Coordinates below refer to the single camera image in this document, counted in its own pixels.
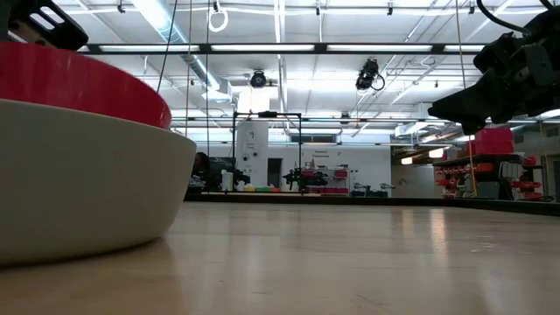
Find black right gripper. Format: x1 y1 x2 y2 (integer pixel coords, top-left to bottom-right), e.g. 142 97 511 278
427 7 560 136

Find red plastic bowl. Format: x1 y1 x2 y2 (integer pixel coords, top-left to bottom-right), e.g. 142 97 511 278
0 41 172 130

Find shelf with red bins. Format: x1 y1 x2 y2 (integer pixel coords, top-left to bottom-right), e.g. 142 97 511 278
432 152 546 201

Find red storage boxes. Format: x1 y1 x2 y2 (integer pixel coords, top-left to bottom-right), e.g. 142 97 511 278
466 128 515 156

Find white ceramic bowl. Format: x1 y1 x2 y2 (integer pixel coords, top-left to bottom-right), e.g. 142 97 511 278
0 98 198 268

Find white rack with red bins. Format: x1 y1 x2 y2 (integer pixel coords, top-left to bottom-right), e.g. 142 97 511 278
305 165 351 195

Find person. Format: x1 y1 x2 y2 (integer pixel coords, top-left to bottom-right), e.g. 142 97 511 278
188 151 220 193

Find black overhead light bar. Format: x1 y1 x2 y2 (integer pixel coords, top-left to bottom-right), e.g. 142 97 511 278
80 42 487 56

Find yellow hanging cable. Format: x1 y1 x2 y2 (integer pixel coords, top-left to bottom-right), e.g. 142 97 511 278
454 0 479 199

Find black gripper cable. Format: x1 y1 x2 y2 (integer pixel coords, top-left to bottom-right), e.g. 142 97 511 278
475 0 533 37

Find black hanging cable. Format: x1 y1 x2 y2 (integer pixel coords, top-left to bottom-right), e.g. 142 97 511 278
156 0 179 94

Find black overhead camera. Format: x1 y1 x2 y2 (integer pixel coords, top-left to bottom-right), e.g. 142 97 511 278
354 58 387 93

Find black table edge rail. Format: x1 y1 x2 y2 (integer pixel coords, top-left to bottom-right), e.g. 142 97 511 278
183 191 560 218

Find white looped cable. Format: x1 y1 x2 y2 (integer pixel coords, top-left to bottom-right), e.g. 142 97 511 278
207 7 229 33

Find round black ceiling camera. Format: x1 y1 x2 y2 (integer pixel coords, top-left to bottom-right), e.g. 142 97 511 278
249 69 268 89

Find black frame robot station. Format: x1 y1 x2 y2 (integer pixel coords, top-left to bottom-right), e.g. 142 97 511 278
231 110 304 194

